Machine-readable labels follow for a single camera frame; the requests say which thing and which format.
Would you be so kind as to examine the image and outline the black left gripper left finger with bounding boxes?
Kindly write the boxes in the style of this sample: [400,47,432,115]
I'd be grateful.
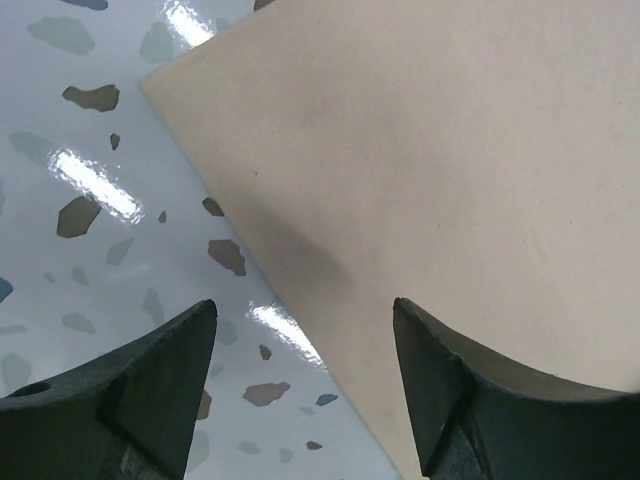
[1,300,217,479]

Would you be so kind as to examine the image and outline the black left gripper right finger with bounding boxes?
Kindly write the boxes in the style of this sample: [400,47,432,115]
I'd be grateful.
[393,298,639,479]

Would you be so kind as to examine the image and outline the beige cloth mat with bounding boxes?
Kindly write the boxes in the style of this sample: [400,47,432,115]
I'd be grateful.
[143,1,639,477]

